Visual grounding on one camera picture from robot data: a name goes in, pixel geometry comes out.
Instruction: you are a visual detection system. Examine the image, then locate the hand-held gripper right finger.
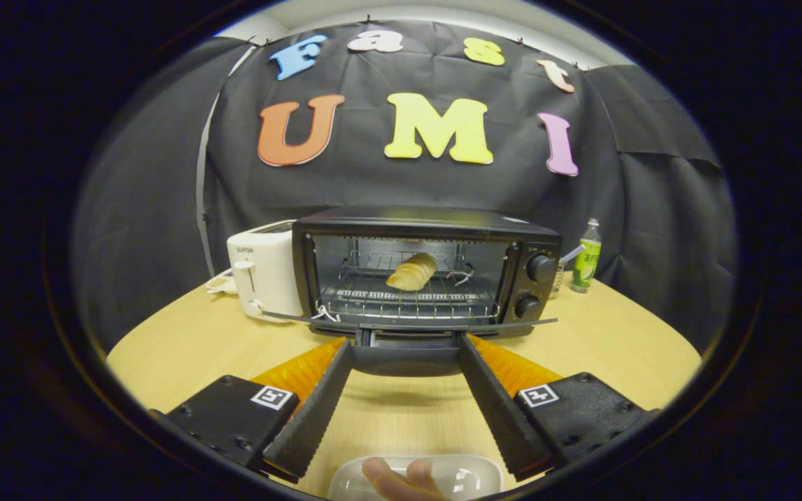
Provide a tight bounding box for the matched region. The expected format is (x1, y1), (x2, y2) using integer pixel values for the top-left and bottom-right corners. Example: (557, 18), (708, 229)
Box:
(458, 334), (661, 481)

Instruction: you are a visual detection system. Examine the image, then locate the white pop-up toaster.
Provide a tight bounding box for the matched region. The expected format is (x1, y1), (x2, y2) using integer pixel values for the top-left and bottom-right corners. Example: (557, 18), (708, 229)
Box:
(226, 221), (304, 324)

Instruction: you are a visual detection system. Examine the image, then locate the small white saucer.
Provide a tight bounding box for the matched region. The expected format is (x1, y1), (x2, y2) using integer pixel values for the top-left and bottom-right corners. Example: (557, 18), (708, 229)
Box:
(205, 270), (238, 296)

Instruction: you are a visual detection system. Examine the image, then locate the green drink bottle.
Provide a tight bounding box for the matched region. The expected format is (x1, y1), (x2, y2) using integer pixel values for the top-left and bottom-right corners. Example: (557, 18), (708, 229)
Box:
(570, 218), (602, 294)

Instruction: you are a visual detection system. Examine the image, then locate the yellow bread roll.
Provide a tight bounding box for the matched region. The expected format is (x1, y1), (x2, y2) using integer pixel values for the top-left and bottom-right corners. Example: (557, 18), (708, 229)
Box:
(385, 252), (438, 292)

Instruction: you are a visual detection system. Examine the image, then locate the black toaster oven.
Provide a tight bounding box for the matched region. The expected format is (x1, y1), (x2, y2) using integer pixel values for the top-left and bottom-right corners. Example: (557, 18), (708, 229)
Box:
(262, 205), (563, 378)

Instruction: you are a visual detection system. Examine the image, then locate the white rectangular plate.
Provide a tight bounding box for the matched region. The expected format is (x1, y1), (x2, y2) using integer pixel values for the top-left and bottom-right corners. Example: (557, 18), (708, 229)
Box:
(328, 454), (504, 501)

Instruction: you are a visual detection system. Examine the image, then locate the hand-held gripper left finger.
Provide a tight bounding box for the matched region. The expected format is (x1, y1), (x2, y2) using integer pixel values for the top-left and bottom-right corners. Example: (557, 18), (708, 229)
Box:
(149, 338), (354, 482)

